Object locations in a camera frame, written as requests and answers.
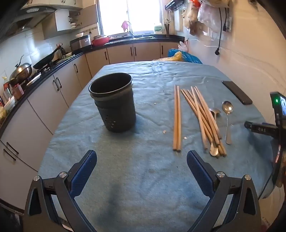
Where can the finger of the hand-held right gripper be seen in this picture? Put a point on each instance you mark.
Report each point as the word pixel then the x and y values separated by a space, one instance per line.
pixel 259 129

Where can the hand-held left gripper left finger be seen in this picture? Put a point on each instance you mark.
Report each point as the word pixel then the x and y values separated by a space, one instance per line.
pixel 83 171

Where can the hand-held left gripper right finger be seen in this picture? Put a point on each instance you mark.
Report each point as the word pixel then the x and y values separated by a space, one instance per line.
pixel 198 171

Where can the metal spoon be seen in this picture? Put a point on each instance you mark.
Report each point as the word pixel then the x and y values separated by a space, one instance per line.
pixel 227 108
pixel 215 110

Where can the bundle of wooden chopsticks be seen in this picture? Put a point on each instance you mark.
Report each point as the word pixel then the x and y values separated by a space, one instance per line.
pixel 201 111

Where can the dark grey utensil holder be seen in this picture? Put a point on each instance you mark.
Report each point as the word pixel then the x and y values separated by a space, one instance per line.
pixel 116 111

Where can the black smartphone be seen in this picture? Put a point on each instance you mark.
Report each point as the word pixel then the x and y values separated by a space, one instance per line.
pixel 236 92

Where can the blue table cloth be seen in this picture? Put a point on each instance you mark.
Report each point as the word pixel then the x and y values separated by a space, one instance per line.
pixel 145 156

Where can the beige lower kitchen cabinets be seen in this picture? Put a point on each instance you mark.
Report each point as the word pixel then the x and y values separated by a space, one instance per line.
pixel 44 107

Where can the blue plastic bag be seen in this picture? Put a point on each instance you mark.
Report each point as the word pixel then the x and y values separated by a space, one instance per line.
pixel 190 57

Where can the white bowl with food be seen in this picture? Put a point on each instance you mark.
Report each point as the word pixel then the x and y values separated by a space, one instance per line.
pixel 10 103

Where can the red jar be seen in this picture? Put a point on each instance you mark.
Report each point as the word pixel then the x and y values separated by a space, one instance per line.
pixel 19 91

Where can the white tray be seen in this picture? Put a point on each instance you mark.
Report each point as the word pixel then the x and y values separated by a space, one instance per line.
pixel 33 79

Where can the gas stove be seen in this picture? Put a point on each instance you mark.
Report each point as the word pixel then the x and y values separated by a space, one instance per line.
pixel 45 68

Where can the yellow plastic bag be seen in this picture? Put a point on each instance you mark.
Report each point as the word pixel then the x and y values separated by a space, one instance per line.
pixel 172 58

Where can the white pink plastic bag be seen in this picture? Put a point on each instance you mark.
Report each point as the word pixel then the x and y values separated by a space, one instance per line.
pixel 183 45

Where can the black wok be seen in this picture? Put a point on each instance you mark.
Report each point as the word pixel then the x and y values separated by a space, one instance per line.
pixel 44 62

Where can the steel pot with lid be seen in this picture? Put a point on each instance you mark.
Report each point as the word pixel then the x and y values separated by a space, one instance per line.
pixel 21 71

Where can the hanging plastic bags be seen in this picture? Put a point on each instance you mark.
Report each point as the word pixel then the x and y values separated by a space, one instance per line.
pixel 207 15

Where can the silver kitchen appliance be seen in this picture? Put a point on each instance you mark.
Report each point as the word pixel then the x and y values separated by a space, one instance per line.
pixel 80 42

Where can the red basin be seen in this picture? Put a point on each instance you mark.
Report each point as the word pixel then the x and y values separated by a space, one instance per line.
pixel 100 41

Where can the dark chopstick cup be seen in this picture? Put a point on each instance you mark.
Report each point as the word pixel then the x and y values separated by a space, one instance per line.
pixel 167 30

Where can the black kitchen countertop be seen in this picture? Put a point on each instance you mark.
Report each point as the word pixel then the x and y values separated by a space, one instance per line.
pixel 134 40

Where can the green box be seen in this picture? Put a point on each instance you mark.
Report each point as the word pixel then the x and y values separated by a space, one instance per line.
pixel 158 28

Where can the steel sink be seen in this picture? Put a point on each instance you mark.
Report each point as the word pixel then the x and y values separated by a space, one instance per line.
pixel 134 36

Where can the metal faucet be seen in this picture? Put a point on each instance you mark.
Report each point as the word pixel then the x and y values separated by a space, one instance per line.
pixel 131 29

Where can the pink cloth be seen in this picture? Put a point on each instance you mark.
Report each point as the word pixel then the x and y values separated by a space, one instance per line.
pixel 125 25

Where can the upper kitchen cabinets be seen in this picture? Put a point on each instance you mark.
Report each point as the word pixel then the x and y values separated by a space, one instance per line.
pixel 62 20

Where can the range hood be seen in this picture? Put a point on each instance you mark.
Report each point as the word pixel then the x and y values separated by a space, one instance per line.
pixel 26 20

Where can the kitchen window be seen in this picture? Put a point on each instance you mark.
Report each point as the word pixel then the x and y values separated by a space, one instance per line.
pixel 143 15

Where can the black wall shelf rack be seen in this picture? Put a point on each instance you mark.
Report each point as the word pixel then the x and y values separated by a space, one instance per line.
pixel 174 4

